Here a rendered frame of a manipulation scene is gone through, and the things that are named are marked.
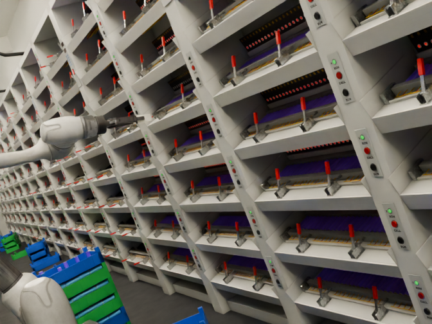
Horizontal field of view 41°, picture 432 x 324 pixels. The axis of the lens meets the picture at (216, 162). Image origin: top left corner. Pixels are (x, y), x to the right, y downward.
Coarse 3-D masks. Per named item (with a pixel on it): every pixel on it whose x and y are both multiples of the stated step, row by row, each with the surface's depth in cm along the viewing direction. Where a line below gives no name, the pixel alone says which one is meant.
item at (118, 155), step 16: (64, 16) 316; (80, 16) 320; (64, 32) 315; (96, 32) 323; (80, 48) 318; (96, 48) 322; (80, 64) 318; (80, 80) 317; (96, 80) 321; (112, 80) 325; (96, 96) 320; (112, 112) 323; (128, 144) 325; (112, 160) 323; (128, 192) 323; (144, 224) 325; (160, 272) 327
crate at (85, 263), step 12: (84, 252) 295; (96, 252) 279; (60, 264) 289; (72, 264) 292; (84, 264) 275; (96, 264) 279; (36, 276) 281; (48, 276) 285; (60, 276) 269; (72, 276) 272
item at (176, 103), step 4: (184, 96) 230; (188, 96) 225; (196, 96) 220; (176, 100) 239; (180, 100) 232; (184, 100) 229; (168, 104) 247; (172, 104) 240; (176, 104) 237; (164, 108) 248; (168, 108) 245; (172, 108) 238
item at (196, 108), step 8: (184, 88) 250; (168, 96) 262; (160, 104) 260; (192, 104) 214; (200, 104) 204; (152, 112) 258; (176, 112) 225; (184, 112) 218; (192, 112) 214; (200, 112) 209; (152, 120) 258; (160, 120) 241; (168, 120) 235; (176, 120) 229; (184, 120) 223; (152, 128) 254; (160, 128) 247
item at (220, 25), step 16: (240, 0) 170; (256, 0) 152; (272, 0) 148; (208, 16) 195; (224, 16) 182; (240, 16) 162; (256, 16) 157; (192, 32) 192; (208, 32) 180; (224, 32) 174; (208, 48) 186
